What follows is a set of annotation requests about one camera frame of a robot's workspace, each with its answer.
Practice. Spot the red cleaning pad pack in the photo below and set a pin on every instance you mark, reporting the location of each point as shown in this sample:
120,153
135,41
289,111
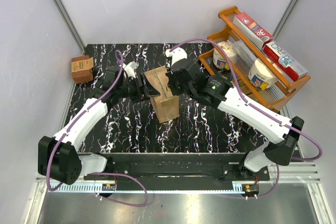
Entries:
81,69

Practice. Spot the beige cleaning pad pack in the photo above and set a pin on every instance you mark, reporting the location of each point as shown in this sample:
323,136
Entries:
244,89
254,97

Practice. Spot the red white toothpaste box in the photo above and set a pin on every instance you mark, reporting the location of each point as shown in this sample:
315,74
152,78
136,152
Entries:
252,30

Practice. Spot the red silver toothpaste box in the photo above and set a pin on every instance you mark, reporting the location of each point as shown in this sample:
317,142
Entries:
288,65

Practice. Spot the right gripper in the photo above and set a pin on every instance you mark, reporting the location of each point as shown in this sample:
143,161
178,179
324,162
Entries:
175,91

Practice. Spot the upper beige cleaning pad pack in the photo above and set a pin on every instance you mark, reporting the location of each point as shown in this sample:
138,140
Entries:
244,89

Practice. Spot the lower beige cleaning pad pack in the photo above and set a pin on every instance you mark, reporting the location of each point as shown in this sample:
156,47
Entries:
254,97

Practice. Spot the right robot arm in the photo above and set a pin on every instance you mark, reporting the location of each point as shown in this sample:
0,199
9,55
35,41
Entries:
281,132

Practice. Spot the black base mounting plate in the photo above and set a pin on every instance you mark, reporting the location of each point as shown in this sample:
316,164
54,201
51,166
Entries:
181,171

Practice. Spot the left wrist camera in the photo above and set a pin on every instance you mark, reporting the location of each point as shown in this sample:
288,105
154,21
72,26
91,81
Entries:
129,69

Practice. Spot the brown cardboard express box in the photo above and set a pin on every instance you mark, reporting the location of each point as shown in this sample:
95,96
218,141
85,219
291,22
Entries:
166,105

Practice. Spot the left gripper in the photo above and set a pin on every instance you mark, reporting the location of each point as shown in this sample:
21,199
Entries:
146,90

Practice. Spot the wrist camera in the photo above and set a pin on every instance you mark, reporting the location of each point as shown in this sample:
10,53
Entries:
176,55
129,69

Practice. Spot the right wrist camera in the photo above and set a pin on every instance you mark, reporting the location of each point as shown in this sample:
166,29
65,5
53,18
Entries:
176,55

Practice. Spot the right toilet paper roll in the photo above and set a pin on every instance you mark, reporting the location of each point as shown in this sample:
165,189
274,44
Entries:
260,76

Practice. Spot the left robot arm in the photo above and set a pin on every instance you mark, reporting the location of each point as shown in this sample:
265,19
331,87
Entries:
58,157

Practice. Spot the orange wooden shelf rack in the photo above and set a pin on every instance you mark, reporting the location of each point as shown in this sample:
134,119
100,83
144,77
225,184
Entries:
275,97

